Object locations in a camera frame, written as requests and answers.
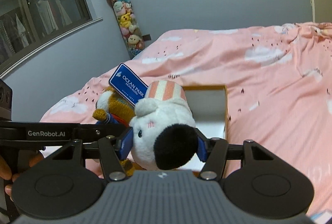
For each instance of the small dark tag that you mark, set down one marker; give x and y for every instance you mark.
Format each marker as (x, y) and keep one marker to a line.
(146, 37)

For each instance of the clear tube of plush toys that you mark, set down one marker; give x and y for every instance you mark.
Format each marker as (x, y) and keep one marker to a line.
(127, 24)

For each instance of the orange-edged white cardboard box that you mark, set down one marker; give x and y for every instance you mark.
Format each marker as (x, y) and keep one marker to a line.
(207, 105)

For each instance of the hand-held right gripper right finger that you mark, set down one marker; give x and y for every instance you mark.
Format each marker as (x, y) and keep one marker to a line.
(201, 149)

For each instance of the person's left hand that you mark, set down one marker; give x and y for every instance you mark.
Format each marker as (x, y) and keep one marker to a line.
(5, 169)

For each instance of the pink cloud-print blanket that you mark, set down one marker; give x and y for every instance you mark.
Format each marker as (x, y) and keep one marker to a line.
(272, 99)

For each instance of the grey-framed glass window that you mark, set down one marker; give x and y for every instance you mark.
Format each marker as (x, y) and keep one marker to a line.
(39, 8)

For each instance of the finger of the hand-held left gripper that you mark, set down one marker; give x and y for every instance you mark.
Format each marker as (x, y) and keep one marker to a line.
(103, 131)

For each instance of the blue white packet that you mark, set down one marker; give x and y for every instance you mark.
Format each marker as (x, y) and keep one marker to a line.
(323, 216)

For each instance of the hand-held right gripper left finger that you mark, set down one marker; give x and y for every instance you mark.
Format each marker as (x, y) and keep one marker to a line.
(126, 144)

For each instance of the blue hang tag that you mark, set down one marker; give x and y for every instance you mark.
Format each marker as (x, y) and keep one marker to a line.
(127, 85)

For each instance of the white plush with striped hat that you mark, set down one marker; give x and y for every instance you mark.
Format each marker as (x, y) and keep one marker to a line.
(155, 122)

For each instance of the brown plush toy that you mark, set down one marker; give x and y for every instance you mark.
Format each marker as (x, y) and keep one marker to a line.
(122, 107)

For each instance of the hanging pale clothes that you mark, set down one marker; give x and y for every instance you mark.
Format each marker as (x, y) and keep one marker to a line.
(51, 15)

